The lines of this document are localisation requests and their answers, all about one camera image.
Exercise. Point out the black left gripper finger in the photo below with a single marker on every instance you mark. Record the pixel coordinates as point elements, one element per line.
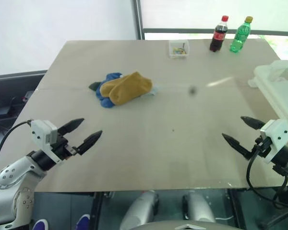
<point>70,125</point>
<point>91,141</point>

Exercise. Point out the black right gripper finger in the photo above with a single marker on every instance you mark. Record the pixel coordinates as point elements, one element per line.
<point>253,123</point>
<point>235,143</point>

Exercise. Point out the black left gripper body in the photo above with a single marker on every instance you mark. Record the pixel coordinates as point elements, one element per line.
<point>61,148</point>

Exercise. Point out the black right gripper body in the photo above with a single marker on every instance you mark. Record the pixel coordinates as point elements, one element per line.
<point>261,146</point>

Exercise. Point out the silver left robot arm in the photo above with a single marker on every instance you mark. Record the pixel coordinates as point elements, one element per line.
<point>13,176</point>

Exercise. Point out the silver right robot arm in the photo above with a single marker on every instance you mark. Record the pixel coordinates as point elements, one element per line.
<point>284,157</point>

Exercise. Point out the white plastic bin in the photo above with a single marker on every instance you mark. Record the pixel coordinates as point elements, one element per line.
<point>276,95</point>

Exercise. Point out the small clear plastic container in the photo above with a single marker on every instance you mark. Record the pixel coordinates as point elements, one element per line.
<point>178,44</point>

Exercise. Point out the dark green sock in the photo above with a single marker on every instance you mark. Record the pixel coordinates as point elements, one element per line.
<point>94,86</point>

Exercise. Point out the mustard yellow sock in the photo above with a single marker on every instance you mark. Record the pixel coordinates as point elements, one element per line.
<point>108,87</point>
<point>129,89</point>

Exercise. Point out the black equipment with red part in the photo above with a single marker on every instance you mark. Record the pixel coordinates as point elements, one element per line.
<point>12,103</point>

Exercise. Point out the silver robot leg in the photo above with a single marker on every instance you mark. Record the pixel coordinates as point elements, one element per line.
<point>141,210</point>
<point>198,206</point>

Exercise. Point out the purple shoe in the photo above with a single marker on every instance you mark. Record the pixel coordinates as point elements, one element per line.
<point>84,221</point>
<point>41,224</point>

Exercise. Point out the light blue sock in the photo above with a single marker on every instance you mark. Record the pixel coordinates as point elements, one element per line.
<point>153,91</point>

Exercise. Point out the green soda bottle yellow cap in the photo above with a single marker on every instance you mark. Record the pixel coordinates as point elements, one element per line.
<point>240,36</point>

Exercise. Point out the cola bottle red cap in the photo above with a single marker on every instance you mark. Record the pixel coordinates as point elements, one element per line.
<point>217,36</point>

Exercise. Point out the dark rounded robot torso part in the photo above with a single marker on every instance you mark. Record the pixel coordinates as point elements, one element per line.
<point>187,226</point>

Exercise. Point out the small colourful clips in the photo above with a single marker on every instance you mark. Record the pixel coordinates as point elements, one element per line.
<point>179,50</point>

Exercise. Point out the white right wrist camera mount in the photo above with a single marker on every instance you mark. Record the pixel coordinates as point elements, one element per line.
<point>277,136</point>

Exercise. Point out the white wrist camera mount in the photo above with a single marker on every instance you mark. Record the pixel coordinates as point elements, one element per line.
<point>39,130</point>
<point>277,136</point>

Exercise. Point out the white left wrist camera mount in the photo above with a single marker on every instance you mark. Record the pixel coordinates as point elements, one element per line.
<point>39,130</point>

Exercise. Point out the black table frame leg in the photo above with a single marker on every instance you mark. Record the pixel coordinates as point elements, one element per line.
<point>236,208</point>
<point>97,208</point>

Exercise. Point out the grey window frame rail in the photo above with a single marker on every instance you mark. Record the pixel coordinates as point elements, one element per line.
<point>206,30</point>

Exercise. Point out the grey window frame post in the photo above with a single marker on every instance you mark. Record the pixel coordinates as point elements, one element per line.
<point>138,19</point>

